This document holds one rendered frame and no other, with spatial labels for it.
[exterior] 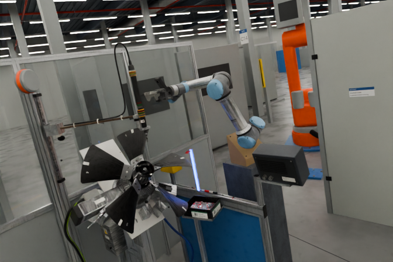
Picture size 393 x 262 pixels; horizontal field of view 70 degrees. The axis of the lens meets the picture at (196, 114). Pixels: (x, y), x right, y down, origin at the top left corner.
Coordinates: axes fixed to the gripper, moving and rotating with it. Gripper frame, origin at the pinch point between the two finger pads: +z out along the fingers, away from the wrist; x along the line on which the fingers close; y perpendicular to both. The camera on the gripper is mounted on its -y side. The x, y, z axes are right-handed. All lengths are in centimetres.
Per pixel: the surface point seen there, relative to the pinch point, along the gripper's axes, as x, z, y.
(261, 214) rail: -53, -29, 86
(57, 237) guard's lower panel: 69, 55, 92
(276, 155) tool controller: -73, -23, 43
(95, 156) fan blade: 9.0, 38.0, 29.4
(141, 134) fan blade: 12.3, 2.3, 27.1
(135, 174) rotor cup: -4, 22, 45
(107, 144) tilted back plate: 41, 14, 32
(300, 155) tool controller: -83, -30, 44
